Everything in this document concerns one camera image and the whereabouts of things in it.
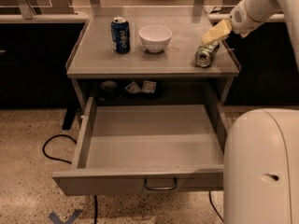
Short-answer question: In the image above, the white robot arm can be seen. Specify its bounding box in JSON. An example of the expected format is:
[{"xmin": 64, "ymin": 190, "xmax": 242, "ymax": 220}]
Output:
[{"xmin": 202, "ymin": 0, "xmax": 299, "ymax": 224}]

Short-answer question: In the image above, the grey cabinet with top surface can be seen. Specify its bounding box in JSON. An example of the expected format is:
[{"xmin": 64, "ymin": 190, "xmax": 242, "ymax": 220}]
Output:
[{"xmin": 67, "ymin": 6, "xmax": 239, "ymax": 106}]

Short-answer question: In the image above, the black cable centre floor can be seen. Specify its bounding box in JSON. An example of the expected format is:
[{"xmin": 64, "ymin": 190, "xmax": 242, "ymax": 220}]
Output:
[{"xmin": 93, "ymin": 194, "xmax": 99, "ymax": 224}]

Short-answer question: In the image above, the open grey top drawer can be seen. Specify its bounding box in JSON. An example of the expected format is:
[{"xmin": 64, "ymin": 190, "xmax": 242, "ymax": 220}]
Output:
[{"xmin": 52, "ymin": 97, "xmax": 225, "ymax": 196}]

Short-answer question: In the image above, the metal drawer handle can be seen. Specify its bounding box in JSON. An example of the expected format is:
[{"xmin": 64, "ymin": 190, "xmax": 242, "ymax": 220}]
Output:
[{"xmin": 144, "ymin": 178, "xmax": 178, "ymax": 191}]

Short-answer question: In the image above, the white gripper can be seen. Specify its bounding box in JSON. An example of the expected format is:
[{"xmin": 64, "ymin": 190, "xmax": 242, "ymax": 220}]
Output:
[{"xmin": 202, "ymin": 0, "xmax": 264, "ymax": 46}]

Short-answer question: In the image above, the white paper tag right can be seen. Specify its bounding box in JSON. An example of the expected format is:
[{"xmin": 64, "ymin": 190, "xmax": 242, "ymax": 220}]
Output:
[{"xmin": 142, "ymin": 80, "xmax": 156, "ymax": 93}]

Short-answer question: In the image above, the crushed green soda can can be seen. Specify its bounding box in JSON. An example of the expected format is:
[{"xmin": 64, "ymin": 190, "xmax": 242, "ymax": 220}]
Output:
[{"xmin": 194, "ymin": 42, "xmax": 220, "ymax": 68}]

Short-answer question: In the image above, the round grey object in shelf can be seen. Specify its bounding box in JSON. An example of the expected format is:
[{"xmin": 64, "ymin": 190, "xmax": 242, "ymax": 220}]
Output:
[{"xmin": 100, "ymin": 80, "xmax": 119, "ymax": 100}]

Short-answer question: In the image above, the black cable left floor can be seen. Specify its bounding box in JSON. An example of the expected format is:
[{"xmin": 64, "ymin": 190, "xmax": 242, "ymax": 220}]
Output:
[{"xmin": 41, "ymin": 133, "xmax": 78, "ymax": 165}]

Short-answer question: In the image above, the white ceramic bowl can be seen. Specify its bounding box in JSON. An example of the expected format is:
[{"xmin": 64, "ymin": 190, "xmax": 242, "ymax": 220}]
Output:
[{"xmin": 139, "ymin": 25, "xmax": 173, "ymax": 53}]

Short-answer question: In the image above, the black cable floor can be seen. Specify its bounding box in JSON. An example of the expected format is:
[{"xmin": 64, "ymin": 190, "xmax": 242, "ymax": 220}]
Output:
[
  {"xmin": 207, "ymin": 190, "xmax": 224, "ymax": 223},
  {"xmin": 41, "ymin": 133, "xmax": 78, "ymax": 165},
  {"xmin": 93, "ymin": 194, "xmax": 99, "ymax": 224}
]

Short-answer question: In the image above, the white paper tag left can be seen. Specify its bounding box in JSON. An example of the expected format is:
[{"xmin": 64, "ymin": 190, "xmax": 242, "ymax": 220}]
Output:
[{"xmin": 125, "ymin": 81, "xmax": 141, "ymax": 94}]

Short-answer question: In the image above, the black cable right floor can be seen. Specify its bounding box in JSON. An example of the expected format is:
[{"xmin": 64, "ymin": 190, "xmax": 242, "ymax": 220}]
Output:
[{"xmin": 207, "ymin": 190, "xmax": 224, "ymax": 223}]

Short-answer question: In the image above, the blue Pepsi can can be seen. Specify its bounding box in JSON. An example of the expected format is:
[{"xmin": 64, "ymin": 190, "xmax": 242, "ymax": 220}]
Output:
[{"xmin": 111, "ymin": 17, "xmax": 130, "ymax": 54}]

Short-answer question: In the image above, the white paper tag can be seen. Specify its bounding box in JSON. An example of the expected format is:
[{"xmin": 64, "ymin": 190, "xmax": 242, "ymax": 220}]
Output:
[
  {"xmin": 125, "ymin": 81, "xmax": 141, "ymax": 94},
  {"xmin": 142, "ymin": 80, "xmax": 156, "ymax": 93}
]

